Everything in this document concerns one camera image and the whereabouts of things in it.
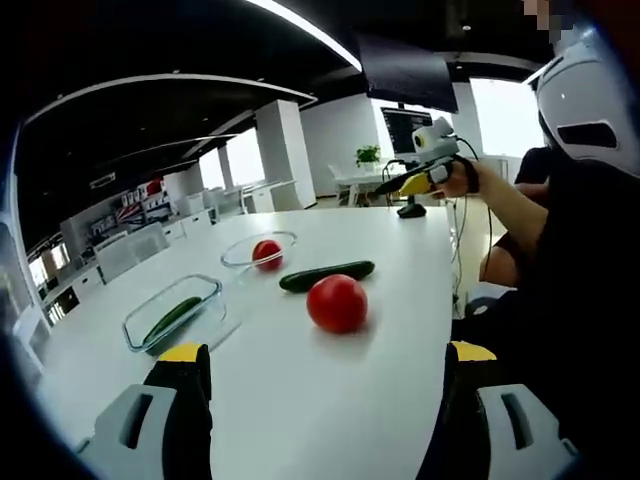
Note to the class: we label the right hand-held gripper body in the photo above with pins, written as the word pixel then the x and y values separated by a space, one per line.
pixel 437 142

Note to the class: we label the ceiling air vent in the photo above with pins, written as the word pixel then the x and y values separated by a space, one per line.
pixel 103 180

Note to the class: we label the green cucumber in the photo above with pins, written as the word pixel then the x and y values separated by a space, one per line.
pixel 325 275
pixel 172 320

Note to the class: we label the person's bare knee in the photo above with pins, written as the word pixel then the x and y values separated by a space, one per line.
pixel 500 260

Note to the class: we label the flag print poster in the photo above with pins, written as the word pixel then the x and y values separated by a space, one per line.
pixel 130 214

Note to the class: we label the white low cabinet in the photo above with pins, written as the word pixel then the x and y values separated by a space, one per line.
pixel 190 225

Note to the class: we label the large dark hanging panel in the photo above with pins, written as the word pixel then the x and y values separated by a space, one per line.
pixel 410 70

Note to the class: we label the green potted plant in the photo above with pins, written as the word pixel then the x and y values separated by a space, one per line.
pixel 368 156

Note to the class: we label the round glass storage container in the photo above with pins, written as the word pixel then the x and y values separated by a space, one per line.
pixel 235 255

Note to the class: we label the black desk stand base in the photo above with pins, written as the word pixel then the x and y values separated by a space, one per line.
pixel 411 211

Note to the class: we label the small white background table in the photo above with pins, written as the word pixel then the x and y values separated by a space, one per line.
pixel 355 180

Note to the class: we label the computer monitor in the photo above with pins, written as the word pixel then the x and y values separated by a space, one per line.
pixel 400 135

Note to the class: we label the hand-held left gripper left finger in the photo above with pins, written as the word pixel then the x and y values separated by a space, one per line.
pixel 145 430

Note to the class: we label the white rack with boxes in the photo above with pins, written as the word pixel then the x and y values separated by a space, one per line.
pixel 107 220

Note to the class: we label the person's right hand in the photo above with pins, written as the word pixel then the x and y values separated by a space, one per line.
pixel 457 185

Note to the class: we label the ceiling light strip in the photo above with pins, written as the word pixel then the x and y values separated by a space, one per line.
pixel 310 29

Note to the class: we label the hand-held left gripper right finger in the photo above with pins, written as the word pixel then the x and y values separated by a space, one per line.
pixel 505 435

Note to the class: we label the rectangular glass storage container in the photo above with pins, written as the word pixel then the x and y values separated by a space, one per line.
pixel 210 310

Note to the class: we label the red tomato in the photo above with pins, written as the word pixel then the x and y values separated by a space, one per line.
pixel 337 305
pixel 267 255

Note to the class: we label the person's black shirt torso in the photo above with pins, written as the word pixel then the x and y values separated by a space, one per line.
pixel 575 325

